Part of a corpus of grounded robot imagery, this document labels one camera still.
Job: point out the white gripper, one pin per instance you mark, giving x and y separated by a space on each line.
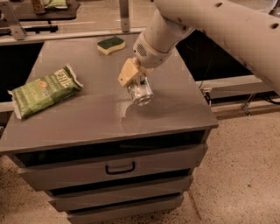
149 57

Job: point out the silver green 7up can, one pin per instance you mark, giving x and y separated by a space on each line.
140 91

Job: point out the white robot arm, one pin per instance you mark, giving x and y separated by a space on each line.
251 36

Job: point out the green yellow sponge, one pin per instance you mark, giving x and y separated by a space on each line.
109 45

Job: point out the grey drawer cabinet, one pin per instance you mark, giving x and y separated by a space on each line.
63 150

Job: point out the green chips bag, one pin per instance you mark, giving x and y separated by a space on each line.
44 92

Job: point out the dark background table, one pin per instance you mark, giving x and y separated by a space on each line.
43 11

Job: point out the black drawer handle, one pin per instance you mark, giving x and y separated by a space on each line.
120 169

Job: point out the metal frame rail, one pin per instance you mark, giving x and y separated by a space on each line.
80 19

